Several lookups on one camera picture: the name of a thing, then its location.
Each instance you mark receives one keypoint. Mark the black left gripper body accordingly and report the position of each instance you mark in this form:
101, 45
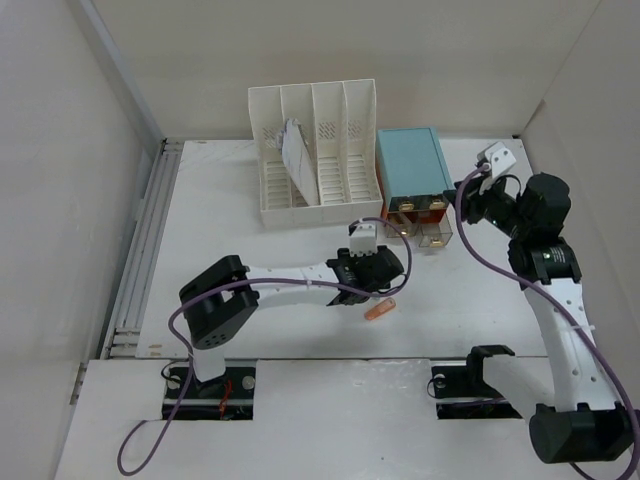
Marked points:
352, 261

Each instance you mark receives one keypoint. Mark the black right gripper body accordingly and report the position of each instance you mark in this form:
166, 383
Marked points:
496, 206

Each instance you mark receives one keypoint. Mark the orange usb stick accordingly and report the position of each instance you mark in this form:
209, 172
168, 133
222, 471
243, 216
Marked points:
379, 309

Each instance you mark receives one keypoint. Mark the teal mini drawer cabinet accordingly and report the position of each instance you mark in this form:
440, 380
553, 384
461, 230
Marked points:
413, 174

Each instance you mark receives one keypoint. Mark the white paper booklet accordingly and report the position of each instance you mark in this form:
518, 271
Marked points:
297, 160

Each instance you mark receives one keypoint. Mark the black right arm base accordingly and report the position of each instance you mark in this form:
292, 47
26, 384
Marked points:
461, 392

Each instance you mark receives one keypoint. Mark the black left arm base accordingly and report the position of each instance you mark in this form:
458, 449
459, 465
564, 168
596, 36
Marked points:
228, 398

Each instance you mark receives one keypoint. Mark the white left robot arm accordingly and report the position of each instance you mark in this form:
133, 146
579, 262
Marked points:
220, 300

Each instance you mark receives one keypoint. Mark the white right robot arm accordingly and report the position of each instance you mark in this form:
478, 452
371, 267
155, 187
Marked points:
588, 416

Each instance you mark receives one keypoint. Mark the white four-slot file organizer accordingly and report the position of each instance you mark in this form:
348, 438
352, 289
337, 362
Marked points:
337, 126

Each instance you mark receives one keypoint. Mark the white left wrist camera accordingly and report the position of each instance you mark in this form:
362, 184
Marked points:
362, 239

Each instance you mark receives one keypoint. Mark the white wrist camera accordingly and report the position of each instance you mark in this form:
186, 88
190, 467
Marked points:
496, 161
362, 239

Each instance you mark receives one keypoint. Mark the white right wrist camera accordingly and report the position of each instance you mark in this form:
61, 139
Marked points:
496, 161

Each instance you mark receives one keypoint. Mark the aluminium rail frame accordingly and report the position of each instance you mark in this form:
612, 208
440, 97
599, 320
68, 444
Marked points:
123, 325

